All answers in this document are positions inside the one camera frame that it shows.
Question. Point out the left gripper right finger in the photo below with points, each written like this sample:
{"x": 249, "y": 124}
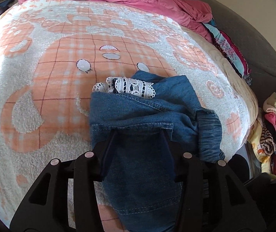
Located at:
{"x": 212, "y": 196}

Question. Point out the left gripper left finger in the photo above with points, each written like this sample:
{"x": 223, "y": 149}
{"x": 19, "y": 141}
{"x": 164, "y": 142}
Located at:
{"x": 62, "y": 198}

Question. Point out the blue denim lace-hem pants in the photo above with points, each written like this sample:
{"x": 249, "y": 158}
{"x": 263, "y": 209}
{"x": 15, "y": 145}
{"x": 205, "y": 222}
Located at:
{"x": 139, "y": 108}

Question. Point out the basket of folded clothes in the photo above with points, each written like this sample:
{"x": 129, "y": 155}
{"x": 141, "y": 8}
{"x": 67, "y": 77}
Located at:
{"x": 263, "y": 136}

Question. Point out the grey headboard cushion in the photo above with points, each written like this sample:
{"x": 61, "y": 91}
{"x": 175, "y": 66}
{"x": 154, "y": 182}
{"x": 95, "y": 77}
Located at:
{"x": 258, "y": 53}

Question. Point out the colourful patterned pillow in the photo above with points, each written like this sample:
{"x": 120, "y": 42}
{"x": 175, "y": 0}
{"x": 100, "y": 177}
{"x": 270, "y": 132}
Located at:
{"x": 231, "y": 52}

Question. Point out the white orange floral blanket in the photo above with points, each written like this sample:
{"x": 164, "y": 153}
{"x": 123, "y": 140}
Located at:
{"x": 52, "y": 52}

